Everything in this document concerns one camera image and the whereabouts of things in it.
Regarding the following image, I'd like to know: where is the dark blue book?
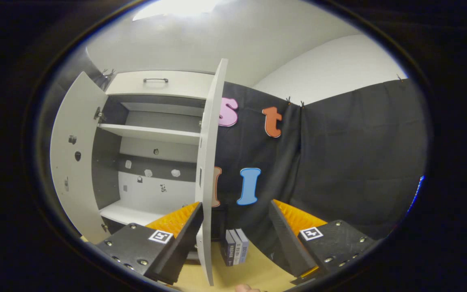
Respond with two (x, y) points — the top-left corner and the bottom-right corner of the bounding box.
(220, 231), (235, 267)

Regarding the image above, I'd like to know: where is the white cabinet door cat sticker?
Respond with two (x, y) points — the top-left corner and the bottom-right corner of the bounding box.
(195, 58), (229, 287)

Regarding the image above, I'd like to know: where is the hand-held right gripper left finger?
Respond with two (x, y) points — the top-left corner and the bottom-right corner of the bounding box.
(96, 202), (204, 286)

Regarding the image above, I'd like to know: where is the grey book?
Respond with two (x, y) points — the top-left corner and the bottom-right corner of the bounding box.
(229, 230), (243, 266)

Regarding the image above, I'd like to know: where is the white cabinet door camera sticker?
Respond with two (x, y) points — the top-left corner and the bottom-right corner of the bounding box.
(49, 72), (111, 245)

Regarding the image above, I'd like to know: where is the white grey cabinet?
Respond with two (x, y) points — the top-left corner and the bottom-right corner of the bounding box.
(92, 69), (218, 261)

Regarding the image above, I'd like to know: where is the white cabinet drawer front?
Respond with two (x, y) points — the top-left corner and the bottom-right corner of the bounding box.
(105, 70), (216, 100)

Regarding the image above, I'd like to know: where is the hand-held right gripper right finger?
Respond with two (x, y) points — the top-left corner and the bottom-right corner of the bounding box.
(268, 200), (377, 284)

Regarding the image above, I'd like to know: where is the light blue book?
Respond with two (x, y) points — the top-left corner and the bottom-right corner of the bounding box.
(236, 228), (250, 264)

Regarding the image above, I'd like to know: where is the white cabinet shelf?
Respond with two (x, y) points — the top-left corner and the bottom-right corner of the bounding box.
(97, 123), (201, 146)

